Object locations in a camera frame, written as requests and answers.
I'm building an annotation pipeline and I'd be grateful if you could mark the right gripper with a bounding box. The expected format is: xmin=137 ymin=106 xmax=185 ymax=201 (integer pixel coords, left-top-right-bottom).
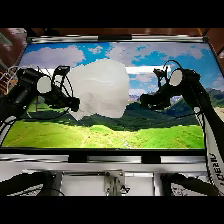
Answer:
xmin=139 ymin=85 xmax=173 ymax=111

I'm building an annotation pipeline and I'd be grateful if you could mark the black cable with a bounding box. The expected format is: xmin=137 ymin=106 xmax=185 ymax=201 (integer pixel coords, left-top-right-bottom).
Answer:
xmin=162 ymin=59 xmax=186 ymax=75

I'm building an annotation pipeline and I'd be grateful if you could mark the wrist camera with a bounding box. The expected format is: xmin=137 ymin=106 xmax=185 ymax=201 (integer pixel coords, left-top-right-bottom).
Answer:
xmin=52 ymin=65 xmax=71 ymax=85
xmin=152 ymin=66 xmax=168 ymax=88

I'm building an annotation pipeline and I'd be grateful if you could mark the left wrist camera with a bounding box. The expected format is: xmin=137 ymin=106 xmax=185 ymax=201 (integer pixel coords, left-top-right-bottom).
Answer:
xmin=52 ymin=65 xmax=71 ymax=85

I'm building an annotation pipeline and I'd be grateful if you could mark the white shirt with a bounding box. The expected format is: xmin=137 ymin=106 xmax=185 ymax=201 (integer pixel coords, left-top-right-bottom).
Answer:
xmin=67 ymin=58 xmax=131 ymax=122

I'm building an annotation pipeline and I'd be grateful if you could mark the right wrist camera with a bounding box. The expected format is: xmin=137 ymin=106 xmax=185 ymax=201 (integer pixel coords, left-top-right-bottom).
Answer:
xmin=152 ymin=66 xmax=168 ymax=88

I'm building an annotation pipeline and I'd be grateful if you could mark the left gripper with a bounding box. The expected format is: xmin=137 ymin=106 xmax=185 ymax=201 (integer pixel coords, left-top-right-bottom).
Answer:
xmin=48 ymin=88 xmax=81 ymax=113

